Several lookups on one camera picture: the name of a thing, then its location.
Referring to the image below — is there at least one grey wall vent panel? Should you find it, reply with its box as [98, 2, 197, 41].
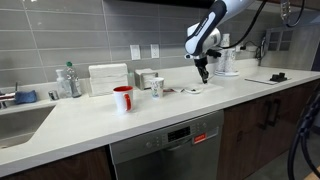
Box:
[265, 27, 295, 53]

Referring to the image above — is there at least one clear soap bottle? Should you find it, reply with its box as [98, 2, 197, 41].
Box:
[54, 68, 70, 99]

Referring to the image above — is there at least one clear bottle green cap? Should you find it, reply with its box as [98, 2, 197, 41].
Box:
[65, 61, 83, 99]

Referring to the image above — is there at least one chrome kitchen faucet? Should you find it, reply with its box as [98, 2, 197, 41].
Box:
[0, 81, 20, 110]

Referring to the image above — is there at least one white wall outlet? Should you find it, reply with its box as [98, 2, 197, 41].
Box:
[150, 43, 161, 60]
[235, 41, 246, 54]

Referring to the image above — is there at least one steel sink basin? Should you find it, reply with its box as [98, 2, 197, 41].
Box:
[0, 104, 57, 150]

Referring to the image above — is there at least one black cabinet handle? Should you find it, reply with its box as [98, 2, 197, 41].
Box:
[260, 99, 272, 131]
[270, 98, 282, 128]

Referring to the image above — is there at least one small white plate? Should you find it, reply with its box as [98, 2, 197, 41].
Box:
[184, 85, 204, 95]

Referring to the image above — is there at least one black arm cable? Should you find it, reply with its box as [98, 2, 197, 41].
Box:
[221, 0, 268, 51]

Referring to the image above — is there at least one thick black cable bundle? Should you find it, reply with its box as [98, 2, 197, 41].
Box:
[286, 89, 320, 180]

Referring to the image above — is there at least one white light switch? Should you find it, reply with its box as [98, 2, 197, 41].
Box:
[129, 44, 142, 61]

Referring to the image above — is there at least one black block object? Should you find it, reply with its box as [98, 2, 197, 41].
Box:
[269, 71, 289, 83]

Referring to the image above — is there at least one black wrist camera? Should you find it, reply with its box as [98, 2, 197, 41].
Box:
[206, 48, 223, 60]

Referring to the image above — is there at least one dark wood cabinet door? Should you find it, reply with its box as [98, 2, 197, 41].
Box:
[216, 79, 320, 180]
[0, 146, 113, 180]

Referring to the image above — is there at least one stainless steel dishwasher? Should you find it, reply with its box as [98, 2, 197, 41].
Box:
[109, 109, 225, 180]

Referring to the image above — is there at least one red white packet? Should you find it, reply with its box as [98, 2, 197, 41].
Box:
[162, 86, 185, 94]

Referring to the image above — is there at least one small metal can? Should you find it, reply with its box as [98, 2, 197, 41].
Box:
[47, 89, 60, 102]

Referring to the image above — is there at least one white translucent mat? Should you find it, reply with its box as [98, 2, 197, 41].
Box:
[173, 79, 225, 94]

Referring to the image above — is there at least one white mug red handle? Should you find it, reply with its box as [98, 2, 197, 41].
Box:
[112, 85, 135, 114]

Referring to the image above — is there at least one metal napkin dispenser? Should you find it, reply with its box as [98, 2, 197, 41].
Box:
[134, 68, 160, 91]

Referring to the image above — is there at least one round white tray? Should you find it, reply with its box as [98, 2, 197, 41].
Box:
[213, 69, 241, 78]

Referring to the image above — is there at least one short printed paper cup stack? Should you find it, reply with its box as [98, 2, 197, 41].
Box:
[225, 48, 239, 74]

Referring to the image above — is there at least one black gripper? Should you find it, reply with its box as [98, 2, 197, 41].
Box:
[194, 54, 211, 84]

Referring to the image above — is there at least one blue sponge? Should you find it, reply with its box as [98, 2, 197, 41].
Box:
[13, 89, 38, 105]

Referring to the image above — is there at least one white paper towel stack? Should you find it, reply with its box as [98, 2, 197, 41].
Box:
[87, 63, 130, 97]

